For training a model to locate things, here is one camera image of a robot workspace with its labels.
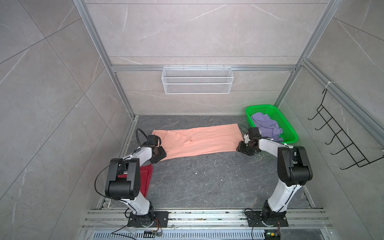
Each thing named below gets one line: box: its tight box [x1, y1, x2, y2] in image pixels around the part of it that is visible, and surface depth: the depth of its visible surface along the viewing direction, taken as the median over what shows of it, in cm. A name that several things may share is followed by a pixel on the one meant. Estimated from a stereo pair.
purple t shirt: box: [251, 112, 283, 142], surface depth 115 cm
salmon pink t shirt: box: [152, 123, 244, 162], surface depth 106 cm
